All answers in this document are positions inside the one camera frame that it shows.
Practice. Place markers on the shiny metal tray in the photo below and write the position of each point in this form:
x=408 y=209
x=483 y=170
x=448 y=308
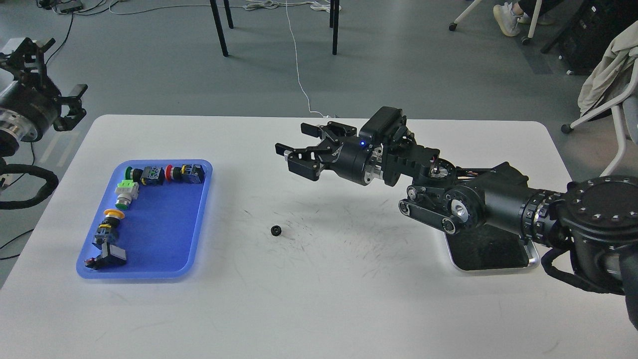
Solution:
x=490 y=250

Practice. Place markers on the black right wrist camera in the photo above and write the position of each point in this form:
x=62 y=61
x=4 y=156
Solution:
x=381 y=124

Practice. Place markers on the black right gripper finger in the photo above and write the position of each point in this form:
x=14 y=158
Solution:
x=307 y=162
x=333 y=134

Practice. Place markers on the person's white sneaker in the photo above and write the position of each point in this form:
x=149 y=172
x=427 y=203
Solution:
x=507 y=16

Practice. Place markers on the white chair with beige jacket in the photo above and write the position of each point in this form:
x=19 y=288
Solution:
x=611 y=89

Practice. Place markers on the red push button switch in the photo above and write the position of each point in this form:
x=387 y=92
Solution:
x=190 y=173

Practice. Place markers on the black switch block red tip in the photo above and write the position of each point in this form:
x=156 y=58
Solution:
x=111 y=255

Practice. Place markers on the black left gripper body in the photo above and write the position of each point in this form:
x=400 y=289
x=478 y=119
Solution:
x=26 y=115

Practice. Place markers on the green push button switch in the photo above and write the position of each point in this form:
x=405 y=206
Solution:
x=150 y=175

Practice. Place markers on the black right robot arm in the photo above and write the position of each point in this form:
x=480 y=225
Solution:
x=590 y=230

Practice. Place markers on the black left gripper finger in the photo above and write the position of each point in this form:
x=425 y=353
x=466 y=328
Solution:
x=76 y=112
x=24 y=59

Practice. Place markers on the white green push button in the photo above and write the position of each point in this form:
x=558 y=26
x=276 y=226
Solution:
x=127 y=191

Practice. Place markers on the yellow push button switch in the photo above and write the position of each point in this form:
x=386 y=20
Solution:
x=107 y=230

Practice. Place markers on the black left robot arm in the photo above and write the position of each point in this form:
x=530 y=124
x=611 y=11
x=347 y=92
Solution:
x=11 y=173

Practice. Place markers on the small black gear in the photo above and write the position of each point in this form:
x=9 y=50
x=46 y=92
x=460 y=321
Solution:
x=276 y=230

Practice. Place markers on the white rolling chair base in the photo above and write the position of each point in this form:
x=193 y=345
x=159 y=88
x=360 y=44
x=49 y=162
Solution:
x=533 y=22

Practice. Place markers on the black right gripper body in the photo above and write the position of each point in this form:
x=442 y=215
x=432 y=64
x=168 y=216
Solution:
x=357 y=161

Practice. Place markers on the blue plastic tray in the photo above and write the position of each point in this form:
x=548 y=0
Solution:
x=160 y=230

